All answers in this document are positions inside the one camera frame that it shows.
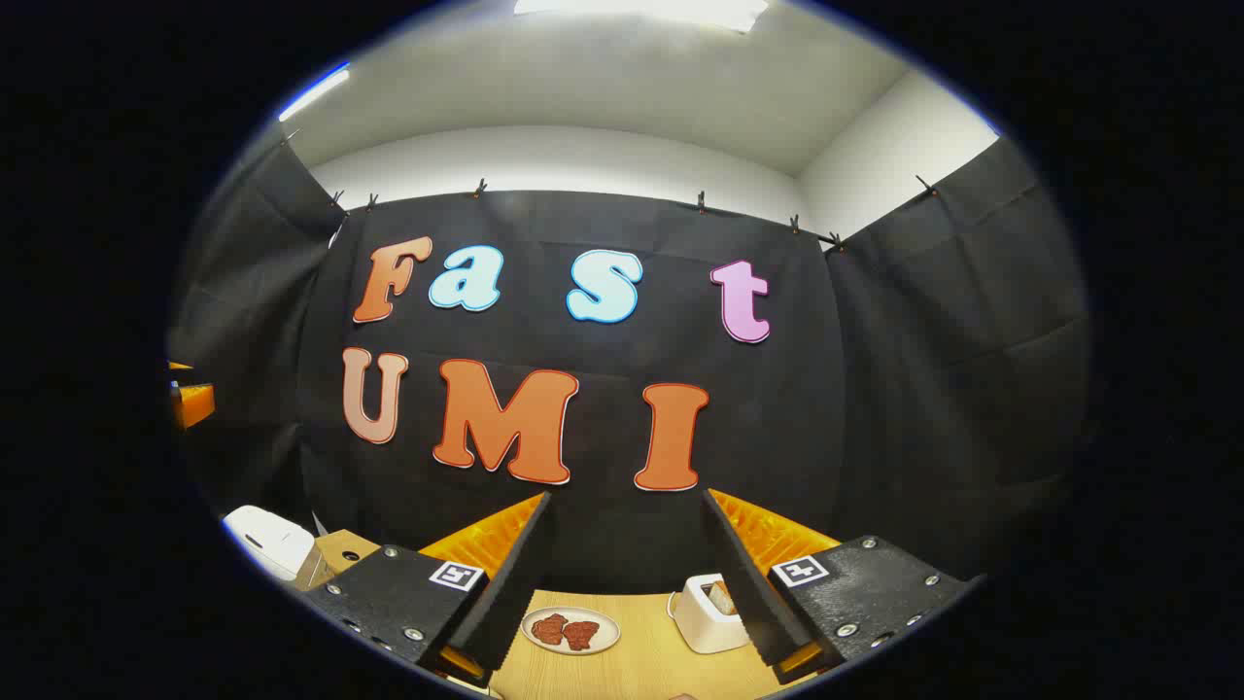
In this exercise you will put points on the white round plate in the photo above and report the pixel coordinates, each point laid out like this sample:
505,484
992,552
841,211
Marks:
573,649

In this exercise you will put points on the ceiling light strip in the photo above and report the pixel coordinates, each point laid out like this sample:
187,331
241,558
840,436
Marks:
313,93

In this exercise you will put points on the white rice cooker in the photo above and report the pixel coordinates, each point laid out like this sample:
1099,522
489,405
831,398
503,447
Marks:
267,544

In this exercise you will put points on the black backdrop cloth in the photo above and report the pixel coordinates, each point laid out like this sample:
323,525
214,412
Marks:
603,544

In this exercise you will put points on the toasted bread slice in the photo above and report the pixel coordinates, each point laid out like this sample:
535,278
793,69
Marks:
720,597

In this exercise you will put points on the white toaster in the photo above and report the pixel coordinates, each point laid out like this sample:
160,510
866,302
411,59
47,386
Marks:
700,622

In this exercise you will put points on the red meat piece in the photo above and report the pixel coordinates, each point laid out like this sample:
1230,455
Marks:
549,629
581,635

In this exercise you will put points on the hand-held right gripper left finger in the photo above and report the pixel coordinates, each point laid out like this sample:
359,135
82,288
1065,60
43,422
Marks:
515,583

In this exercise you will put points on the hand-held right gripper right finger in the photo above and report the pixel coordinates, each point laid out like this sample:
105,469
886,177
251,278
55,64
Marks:
743,593

